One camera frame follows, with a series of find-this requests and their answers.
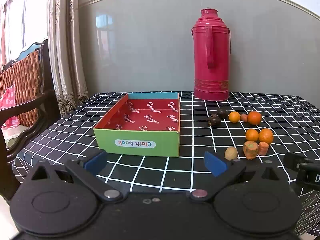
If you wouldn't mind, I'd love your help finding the small tan potato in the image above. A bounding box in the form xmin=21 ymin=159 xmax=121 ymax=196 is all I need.
xmin=225 ymin=147 xmax=238 ymax=161

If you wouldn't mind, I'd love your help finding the large carrot chunk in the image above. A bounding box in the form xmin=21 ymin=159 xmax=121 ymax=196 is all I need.
xmin=242 ymin=141 xmax=259 ymax=160

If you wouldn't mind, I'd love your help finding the small orange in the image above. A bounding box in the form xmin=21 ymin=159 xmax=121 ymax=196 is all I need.
xmin=228 ymin=111 xmax=241 ymax=123

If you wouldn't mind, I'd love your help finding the black white checked tablecloth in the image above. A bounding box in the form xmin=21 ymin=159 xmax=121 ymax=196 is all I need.
xmin=13 ymin=92 xmax=319 ymax=235

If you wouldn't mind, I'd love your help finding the dark water chestnut front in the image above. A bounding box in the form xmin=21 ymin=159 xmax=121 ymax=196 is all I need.
xmin=207 ymin=114 xmax=222 ymax=127

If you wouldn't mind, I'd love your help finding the dark water chestnut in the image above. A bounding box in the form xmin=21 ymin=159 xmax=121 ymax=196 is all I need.
xmin=216 ymin=108 xmax=229 ymax=119
xmin=207 ymin=114 xmax=222 ymax=127

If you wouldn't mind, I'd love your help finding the dark water chestnut rear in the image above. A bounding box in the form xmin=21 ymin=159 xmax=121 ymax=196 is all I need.
xmin=216 ymin=108 xmax=229 ymax=119

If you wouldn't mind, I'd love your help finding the colourful cardboard box tray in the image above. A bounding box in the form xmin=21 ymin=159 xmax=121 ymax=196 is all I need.
xmin=94 ymin=92 xmax=181 ymax=157

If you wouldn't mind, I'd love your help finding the dark wooden chair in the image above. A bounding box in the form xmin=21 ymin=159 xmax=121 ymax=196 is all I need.
xmin=1 ymin=40 xmax=61 ymax=202

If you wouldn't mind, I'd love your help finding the pink plastic bag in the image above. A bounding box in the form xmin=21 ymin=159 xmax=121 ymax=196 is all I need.
xmin=1 ymin=85 xmax=20 ymax=130

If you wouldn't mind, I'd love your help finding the woven orange chair cushion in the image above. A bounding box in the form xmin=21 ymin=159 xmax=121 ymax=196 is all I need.
xmin=1 ymin=50 xmax=42 ymax=127

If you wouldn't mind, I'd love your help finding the red thermos flask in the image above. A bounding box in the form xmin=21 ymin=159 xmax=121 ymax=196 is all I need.
xmin=191 ymin=8 xmax=231 ymax=101

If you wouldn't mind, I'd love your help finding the beige curtain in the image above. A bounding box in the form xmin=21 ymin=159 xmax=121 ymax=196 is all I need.
xmin=47 ymin=0 xmax=88 ymax=116

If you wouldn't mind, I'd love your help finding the window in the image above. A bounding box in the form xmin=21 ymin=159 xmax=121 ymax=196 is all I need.
xmin=1 ymin=0 xmax=48 ymax=66

